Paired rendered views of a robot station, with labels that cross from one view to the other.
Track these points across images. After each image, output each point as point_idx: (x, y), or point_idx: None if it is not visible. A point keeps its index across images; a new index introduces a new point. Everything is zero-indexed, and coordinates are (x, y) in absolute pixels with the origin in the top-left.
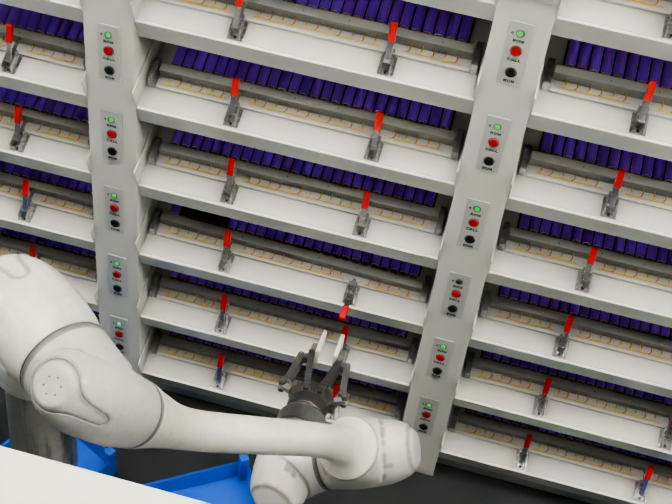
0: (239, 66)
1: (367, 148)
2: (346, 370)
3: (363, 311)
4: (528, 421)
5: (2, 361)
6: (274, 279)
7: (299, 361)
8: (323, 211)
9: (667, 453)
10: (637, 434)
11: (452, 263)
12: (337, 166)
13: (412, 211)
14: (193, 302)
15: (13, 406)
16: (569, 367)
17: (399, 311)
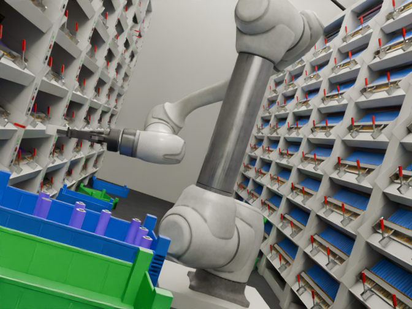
0: None
1: (43, 4)
2: (80, 130)
3: (8, 129)
4: (15, 181)
5: (297, 29)
6: None
7: (78, 130)
8: (7, 60)
9: (35, 170)
10: (27, 168)
11: (37, 76)
12: (32, 19)
13: (17, 54)
14: None
15: (270, 75)
16: (34, 132)
17: (9, 125)
